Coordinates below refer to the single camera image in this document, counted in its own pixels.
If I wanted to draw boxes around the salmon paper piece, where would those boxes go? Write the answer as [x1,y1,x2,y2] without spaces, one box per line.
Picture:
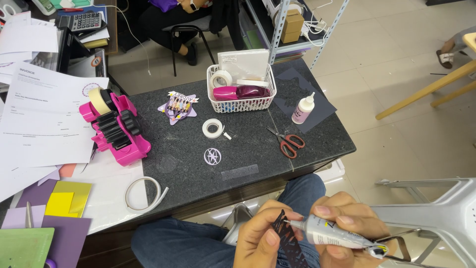
[58,163,77,178]

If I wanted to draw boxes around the black binder clip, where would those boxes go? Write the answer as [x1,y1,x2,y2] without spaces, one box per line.
[368,228,422,263]

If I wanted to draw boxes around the black paper cutout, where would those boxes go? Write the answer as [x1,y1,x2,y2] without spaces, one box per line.
[271,209,310,268]

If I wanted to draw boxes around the white paper packet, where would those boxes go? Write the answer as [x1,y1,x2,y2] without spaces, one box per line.
[217,49,270,81]

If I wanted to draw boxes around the yellow card piece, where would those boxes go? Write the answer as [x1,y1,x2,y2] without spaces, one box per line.
[45,192,79,218]

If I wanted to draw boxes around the grey plastic chair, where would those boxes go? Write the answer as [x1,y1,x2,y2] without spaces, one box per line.
[370,177,476,268]

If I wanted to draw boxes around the dark purple card sheet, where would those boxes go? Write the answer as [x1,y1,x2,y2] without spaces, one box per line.
[40,215,92,268]

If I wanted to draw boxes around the grey glue tube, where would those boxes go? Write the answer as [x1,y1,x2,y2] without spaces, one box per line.
[284,214,376,251]

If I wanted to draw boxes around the dark grey paper sheet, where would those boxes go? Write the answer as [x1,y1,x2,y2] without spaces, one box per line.
[273,68,337,134]

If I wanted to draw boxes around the lavender card sheet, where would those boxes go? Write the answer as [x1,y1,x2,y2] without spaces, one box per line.
[1,204,47,230]

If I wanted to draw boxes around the large white paper sheet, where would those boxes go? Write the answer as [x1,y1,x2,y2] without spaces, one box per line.
[71,149,150,236]

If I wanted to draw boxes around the red handled scissors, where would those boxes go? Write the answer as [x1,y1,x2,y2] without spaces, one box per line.
[266,126,306,159]

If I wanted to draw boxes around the white masking tape roll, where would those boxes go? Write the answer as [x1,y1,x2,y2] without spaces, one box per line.
[210,70,233,89]

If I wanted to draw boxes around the clear plastic strip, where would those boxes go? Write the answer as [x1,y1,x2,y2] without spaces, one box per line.
[221,164,259,181]

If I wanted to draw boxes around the small white tape roll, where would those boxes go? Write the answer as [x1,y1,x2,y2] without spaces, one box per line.
[202,118,232,141]

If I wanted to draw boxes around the black paper tray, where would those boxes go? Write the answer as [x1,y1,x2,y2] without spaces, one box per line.
[56,26,109,78]

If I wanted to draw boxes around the white foam strip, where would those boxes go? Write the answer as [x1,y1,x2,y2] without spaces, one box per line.
[236,78,269,88]

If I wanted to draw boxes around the person's right hand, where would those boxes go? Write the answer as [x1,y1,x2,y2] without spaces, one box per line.
[310,192,399,268]

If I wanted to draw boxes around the person's blue jeans legs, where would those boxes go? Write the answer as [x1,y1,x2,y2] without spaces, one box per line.
[131,173,326,268]

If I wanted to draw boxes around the white plastic basket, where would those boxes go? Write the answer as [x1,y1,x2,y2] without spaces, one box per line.
[207,63,277,114]

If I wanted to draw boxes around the gold card sheet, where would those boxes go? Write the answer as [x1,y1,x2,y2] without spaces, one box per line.
[45,180,93,219]

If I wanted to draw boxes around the curled white backing strip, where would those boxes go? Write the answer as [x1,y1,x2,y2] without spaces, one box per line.
[124,176,170,214]

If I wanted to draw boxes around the white invoice paper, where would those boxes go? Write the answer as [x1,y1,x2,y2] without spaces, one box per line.
[0,61,110,168]

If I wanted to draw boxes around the grey metal shelf rack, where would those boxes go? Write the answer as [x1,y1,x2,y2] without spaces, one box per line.
[243,0,350,70]

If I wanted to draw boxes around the stack of white papers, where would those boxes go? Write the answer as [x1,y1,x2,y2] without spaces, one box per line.
[0,11,59,65]

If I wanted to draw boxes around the clear round plastic piece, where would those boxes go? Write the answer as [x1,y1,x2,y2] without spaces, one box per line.
[156,154,178,174]

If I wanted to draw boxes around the magenta stapler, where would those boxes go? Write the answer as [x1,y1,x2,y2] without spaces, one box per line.
[213,85,271,101]

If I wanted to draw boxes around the grey calculator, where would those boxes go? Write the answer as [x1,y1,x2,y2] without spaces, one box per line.
[68,12,103,33]

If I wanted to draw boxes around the green cutting mat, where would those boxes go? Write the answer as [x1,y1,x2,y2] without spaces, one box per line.
[0,227,56,268]

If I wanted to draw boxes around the black hanging garment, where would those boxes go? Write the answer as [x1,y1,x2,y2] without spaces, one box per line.
[209,0,247,51]

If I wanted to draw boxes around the wooden furniture legs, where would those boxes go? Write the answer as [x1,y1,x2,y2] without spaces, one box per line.
[375,32,476,121]

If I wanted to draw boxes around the person's left hand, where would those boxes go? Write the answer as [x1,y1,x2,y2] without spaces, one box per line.
[233,200,305,268]

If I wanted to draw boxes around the black metal chair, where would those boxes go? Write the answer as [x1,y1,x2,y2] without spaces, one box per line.
[162,15,221,77]

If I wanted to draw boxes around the purple star cake topper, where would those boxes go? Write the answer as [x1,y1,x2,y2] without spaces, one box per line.
[158,90,200,126]

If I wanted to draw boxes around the white glue bottle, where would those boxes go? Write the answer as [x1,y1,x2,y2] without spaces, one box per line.
[292,92,316,125]

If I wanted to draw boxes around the pink tape dispenser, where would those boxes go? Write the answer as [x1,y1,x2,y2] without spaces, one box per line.
[79,87,152,167]

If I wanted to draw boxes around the white cable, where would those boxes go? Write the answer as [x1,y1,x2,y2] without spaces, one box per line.
[92,0,152,76]

